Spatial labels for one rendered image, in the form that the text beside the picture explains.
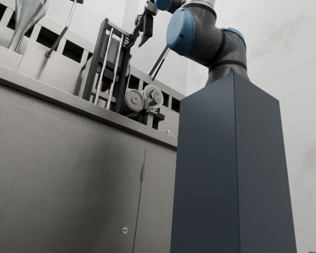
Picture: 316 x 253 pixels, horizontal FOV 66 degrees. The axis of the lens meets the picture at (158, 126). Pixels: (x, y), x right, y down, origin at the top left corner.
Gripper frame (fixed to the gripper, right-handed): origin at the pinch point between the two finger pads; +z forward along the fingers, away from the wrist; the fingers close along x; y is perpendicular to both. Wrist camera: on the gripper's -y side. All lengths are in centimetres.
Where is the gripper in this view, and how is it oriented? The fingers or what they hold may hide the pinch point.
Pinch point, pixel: (136, 44)
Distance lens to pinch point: 143.9
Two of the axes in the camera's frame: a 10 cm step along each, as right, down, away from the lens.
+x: -8.4, -0.8, -5.4
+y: -3.0, -7.6, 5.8
